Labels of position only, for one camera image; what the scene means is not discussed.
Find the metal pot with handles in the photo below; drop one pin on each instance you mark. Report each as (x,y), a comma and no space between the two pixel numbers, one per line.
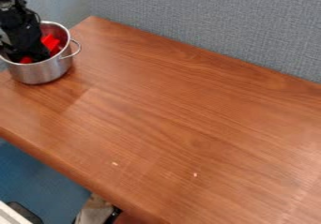
(53,68)

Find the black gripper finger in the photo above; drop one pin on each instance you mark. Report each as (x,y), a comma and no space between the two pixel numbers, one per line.
(37,52)

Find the red plastic block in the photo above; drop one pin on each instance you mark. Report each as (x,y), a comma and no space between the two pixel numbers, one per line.
(51,43)

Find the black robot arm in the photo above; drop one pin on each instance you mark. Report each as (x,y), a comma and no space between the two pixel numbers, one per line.
(14,3)

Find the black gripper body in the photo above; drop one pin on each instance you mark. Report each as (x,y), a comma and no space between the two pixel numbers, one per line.
(20,24)

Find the white object bottom left corner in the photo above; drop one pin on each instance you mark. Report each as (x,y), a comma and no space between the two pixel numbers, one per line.
(9,216)

